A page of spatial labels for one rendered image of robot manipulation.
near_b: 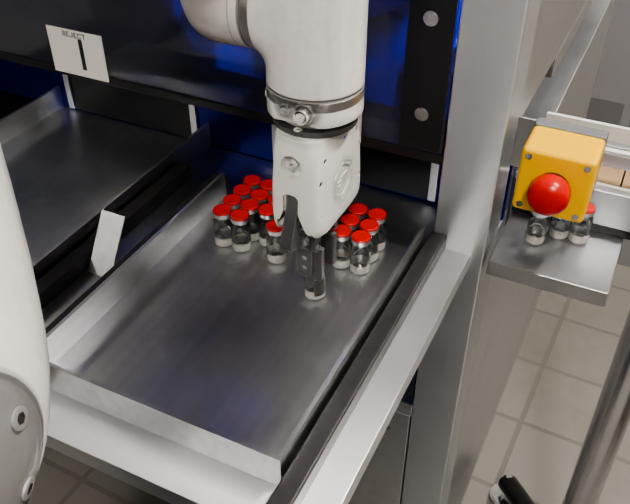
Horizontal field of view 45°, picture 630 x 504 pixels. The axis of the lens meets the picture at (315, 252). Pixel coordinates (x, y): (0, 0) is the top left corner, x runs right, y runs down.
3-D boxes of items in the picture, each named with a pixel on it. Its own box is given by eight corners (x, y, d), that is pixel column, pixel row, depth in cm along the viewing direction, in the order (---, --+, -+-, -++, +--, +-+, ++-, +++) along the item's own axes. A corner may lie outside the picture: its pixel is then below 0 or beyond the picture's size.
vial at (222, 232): (221, 234, 87) (218, 201, 85) (238, 239, 87) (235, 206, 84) (211, 244, 86) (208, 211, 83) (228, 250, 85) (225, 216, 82)
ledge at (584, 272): (516, 209, 95) (518, 196, 94) (623, 237, 91) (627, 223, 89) (485, 274, 85) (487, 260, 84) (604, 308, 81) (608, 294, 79)
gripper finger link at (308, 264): (310, 242, 69) (310, 297, 73) (325, 223, 71) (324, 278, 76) (279, 233, 70) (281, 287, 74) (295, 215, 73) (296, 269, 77)
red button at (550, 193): (530, 194, 77) (537, 161, 75) (570, 204, 76) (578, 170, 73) (521, 214, 74) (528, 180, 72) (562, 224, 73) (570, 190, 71)
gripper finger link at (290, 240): (281, 241, 65) (299, 258, 71) (311, 160, 67) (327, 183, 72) (269, 238, 66) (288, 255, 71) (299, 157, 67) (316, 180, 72)
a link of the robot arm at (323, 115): (337, 113, 60) (337, 147, 61) (379, 71, 66) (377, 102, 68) (245, 92, 62) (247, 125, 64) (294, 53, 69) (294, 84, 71)
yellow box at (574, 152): (526, 174, 83) (538, 115, 79) (593, 189, 81) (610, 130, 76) (509, 209, 78) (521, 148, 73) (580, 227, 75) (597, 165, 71)
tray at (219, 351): (224, 196, 94) (221, 172, 92) (422, 252, 85) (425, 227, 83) (32, 381, 70) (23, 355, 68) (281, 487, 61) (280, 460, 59)
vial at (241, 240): (238, 239, 87) (235, 206, 84) (255, 244, 86) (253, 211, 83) (228, 250, 85) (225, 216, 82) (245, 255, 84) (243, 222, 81)
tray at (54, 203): (62, 107, 113) (57, 85, 110) (211, 145, 104) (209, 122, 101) (-133, 229, 88) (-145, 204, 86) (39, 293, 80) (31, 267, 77)
